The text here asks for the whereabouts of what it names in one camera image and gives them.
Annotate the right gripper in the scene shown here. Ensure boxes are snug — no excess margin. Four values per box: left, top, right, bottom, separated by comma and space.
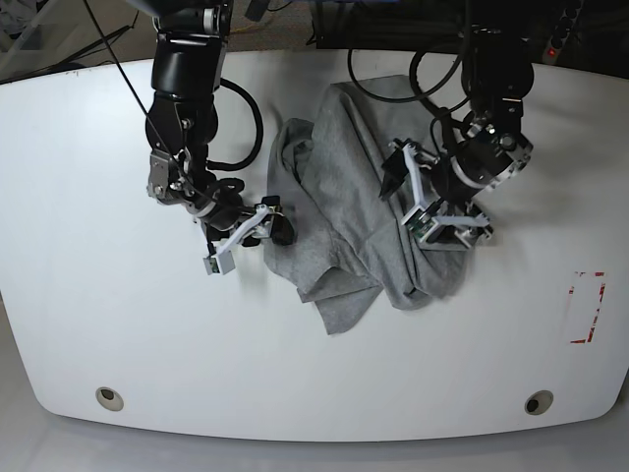
195, 196, 296, 255

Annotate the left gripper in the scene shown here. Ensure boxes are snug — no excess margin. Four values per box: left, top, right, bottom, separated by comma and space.
379, 138, 533, 249

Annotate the grey T-shirt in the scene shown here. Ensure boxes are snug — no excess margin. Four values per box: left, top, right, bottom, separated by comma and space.
263, 83, 466, 334

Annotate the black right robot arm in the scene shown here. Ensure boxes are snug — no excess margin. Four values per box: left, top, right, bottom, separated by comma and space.
133, 0, 296, 251

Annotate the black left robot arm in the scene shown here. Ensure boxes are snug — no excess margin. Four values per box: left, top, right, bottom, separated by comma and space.
379, 26, 534, 251

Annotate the red tape rectangle marking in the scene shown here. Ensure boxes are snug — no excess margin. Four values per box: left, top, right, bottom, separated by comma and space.
563, 271, 606, 345

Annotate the black power strip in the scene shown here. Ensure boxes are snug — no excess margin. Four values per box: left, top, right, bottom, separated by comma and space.
542, 0, 585, 65

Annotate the left table grommet hole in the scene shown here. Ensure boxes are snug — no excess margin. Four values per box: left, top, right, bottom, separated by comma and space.
95, 386, 124, 412

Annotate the table grommet hole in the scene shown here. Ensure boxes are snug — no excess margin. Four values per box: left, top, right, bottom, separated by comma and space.
524, 390, 554, 416
95, 386, 124, 412

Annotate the right table grommet hole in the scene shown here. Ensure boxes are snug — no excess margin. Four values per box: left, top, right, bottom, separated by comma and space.
524, 390, 554, 416

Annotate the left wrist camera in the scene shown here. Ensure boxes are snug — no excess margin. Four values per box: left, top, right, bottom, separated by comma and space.
402, 206, 438, 243

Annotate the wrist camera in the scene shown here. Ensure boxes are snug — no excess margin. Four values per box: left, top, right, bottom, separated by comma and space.
402, 206, 438, 243
203, 251, 235, 275

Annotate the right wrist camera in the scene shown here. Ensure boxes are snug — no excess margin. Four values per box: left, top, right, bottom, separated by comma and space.
203, 251, 235, 275

